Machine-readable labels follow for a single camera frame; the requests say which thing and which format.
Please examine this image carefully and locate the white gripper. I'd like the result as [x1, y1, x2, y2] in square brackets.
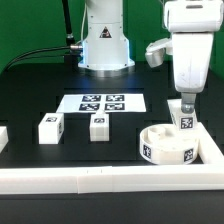
[145, 0, 223, 114]

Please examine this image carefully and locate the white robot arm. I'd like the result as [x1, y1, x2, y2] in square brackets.
[79, 0, 224, 114]

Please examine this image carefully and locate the white marker sheet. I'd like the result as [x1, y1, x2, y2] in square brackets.
[56, 93, 146, 113]

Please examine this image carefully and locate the black vertical pole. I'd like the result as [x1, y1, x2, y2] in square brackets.
[62, 0, 75, 46]

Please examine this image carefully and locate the white U-shaped fence wall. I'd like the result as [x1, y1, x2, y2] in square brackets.
[0, 126, 224, 195]

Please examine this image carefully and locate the black cable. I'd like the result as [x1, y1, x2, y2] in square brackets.
[3, 45, 84, 72]

